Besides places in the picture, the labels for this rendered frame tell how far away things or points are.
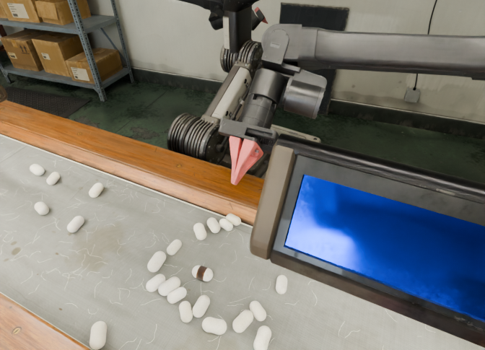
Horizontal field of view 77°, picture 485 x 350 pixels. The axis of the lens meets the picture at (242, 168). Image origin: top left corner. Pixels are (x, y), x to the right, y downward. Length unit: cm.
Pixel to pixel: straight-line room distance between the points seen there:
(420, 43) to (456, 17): 176
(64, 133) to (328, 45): 69
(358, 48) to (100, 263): 57
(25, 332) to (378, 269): 49
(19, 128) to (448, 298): 100
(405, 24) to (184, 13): 155
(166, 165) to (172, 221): 15
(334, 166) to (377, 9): 213
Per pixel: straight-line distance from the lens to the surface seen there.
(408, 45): 58
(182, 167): 71
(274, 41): 55
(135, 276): 58
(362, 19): 230
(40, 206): 74
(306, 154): 18
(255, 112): 52
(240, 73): 88
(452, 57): 59
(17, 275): 67
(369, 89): 244
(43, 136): 96
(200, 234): 58
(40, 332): 56
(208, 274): 53
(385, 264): 19
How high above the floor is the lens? 121
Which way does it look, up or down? 40 degrees down
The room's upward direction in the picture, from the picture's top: straight up
